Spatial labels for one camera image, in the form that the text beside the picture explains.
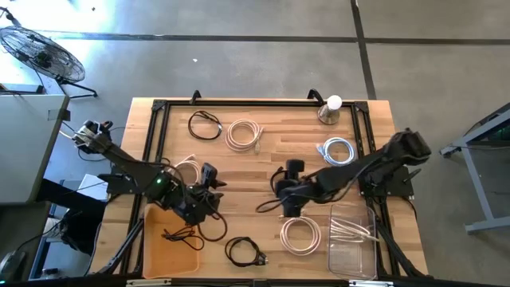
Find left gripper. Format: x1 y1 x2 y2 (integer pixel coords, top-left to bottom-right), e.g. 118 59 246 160
177 162 227 224

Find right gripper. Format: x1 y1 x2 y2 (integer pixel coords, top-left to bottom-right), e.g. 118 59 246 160
277 159 310 218

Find white HDMI cable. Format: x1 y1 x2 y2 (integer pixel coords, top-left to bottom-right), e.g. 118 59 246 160
329 216 380 244
174 154 203 187

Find black hdmi cable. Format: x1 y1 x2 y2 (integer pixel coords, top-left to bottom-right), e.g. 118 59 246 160
224 236 269 268
187 110 223 141
197 206 229 243
161 226 205 251

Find cream HDMI cable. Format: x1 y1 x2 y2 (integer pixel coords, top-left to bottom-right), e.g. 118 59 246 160
225 118 265 155
279 214 323 257

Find light blue cable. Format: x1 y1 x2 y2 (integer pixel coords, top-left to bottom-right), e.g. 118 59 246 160
316 136 358 167

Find clear plastic bin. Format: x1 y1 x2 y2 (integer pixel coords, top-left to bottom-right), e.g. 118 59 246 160
326 202 379 281

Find white bulb metal lamp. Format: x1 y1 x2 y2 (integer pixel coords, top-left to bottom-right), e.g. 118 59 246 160
316 94 344 126

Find orange plastic bin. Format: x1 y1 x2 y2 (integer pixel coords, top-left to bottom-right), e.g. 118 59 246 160
142 202 201 280

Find white paper sheet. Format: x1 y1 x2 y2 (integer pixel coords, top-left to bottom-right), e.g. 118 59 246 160
76 173 109 202

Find dark floor equipment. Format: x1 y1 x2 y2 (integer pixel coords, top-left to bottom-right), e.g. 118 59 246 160
37 179 107 256

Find grey cabinet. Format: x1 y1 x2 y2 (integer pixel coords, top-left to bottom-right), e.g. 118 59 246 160
0 93 71 205

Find grey metal stand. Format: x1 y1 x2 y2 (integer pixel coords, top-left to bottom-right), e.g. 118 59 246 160
439 102 510 235

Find black floor fan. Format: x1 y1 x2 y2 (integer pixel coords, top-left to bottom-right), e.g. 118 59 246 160
0 24 99 100

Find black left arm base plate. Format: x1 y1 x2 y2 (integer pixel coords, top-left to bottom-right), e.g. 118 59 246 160
97 165 163 196

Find black aluminium table frame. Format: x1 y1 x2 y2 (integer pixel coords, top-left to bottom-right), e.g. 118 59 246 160
95 98 430 280

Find silver metal bracket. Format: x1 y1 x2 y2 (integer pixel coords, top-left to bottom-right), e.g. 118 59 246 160
127 278 172 287
348 280 394 287

